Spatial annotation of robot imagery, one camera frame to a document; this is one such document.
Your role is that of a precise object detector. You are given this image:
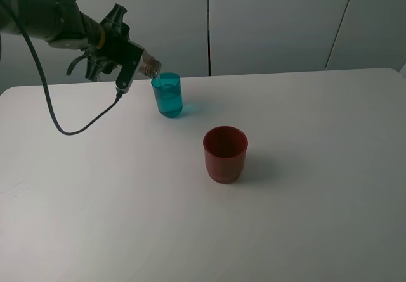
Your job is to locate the red plastic cup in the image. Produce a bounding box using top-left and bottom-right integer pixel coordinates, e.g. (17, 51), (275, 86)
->
(203, 126), (248, 184)

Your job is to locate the clear smoky plastic bottle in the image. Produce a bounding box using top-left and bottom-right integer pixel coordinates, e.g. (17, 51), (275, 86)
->
(138, 51), (162, 79)

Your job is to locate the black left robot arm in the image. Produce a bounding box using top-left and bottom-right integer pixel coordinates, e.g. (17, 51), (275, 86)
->
(1, 0), (129, 81)

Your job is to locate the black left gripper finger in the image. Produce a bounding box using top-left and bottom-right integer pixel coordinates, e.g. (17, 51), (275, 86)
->
(100, 4), (127, 29)
(85, 53), (117, 81)

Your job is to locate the teal translucent plastic cup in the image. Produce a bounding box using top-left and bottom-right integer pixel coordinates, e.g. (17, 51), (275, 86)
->
(151, 72), (183, 118)

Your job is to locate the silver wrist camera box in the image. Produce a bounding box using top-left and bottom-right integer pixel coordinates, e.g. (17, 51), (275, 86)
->
(115, 41), (145, 94)

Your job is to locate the black camera cable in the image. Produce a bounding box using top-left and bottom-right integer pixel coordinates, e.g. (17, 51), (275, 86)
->
(6, 0), (124, 136)

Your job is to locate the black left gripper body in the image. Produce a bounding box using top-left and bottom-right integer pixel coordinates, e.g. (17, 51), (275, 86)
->
(91, 22), (129, 66)

